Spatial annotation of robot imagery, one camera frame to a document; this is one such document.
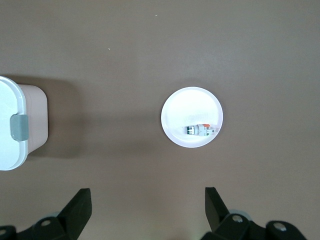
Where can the pink round plate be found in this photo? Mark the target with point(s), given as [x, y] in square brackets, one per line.
[192, 105]

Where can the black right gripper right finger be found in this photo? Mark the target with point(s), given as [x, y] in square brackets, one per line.
[216, 210]

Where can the green push-button switch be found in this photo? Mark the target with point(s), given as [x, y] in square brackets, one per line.
[200, 130]

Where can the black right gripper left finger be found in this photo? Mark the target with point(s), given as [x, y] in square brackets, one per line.
[77, 207]

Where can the white lidded storage box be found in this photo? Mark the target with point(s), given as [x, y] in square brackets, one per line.
[7, 125]

